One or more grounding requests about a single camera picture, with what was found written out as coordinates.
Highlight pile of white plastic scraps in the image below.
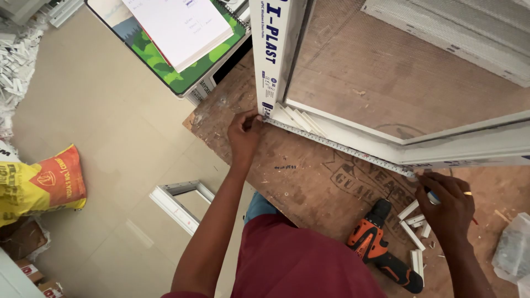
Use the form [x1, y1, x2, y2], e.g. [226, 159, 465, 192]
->
[0, 12, 51, 142]

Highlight long white profile offcut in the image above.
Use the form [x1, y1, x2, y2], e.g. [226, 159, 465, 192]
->
[399, 220, 426, 252]

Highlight white angled bead offcuts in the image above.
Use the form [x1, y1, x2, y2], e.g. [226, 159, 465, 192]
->
[274, 103, 328, 138]

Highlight wide white profile offcut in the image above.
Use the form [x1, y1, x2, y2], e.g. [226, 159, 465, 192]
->
[410, 249, 425, 287]

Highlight white board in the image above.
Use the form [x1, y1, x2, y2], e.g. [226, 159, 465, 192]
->
[0, 248, 46, 298]

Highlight small red white carton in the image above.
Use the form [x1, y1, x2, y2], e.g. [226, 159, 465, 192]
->
[14, 258, 45, 284]
[37, 281, 65, 298]

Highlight small white window frame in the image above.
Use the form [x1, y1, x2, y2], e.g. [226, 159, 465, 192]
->
[149, 180, 216, 237]

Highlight clear plastic bag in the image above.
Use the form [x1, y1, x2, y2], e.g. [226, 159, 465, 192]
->
[491, 212, 530, 286]

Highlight yellow orange cement bag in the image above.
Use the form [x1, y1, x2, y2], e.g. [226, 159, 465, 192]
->
[0, 143, 87, 228]

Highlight maroon shirt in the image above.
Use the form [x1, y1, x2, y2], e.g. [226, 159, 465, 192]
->
[161, 214, 388, 298]

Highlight green spiral notebook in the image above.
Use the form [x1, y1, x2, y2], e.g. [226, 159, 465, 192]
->
[84, 0, 251, 97]

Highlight white black appliance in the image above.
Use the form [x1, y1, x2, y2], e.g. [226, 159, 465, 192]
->
[184, 33, 253, 107]

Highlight person's right hand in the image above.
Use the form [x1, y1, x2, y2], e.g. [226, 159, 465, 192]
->
[415, 172, 475, 245]

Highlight orange black cordless drill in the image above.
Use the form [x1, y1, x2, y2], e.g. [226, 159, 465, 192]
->
[346, 199, 425, 294]

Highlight steel tape measure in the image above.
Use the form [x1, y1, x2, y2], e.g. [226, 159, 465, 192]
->
[262, 117, 442, 206]

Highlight white profile lengths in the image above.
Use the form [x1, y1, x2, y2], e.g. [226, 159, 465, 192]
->
[0, 0, 84, 28]

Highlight white window frame with mesh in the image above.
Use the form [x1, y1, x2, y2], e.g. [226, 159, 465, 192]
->
[248, 0, 530, 169]

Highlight blue jeans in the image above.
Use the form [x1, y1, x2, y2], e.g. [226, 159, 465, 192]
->
[244, 191, 283, 227]

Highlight red pencil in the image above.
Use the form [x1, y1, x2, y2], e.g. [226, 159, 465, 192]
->
[463, 191, 479, 226]

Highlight bundle of white profiles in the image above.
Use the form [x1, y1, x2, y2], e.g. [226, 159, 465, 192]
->
[361, 0, 530, 88]

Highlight brown cardboard box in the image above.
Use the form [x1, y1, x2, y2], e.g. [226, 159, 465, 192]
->
[0, 217, 51, 262]

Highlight open white paper pad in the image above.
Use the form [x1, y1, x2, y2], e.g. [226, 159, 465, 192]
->
[122, 0, 235, 73]

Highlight person's left hand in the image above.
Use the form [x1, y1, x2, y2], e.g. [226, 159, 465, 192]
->
[227, 110, 264, 163]

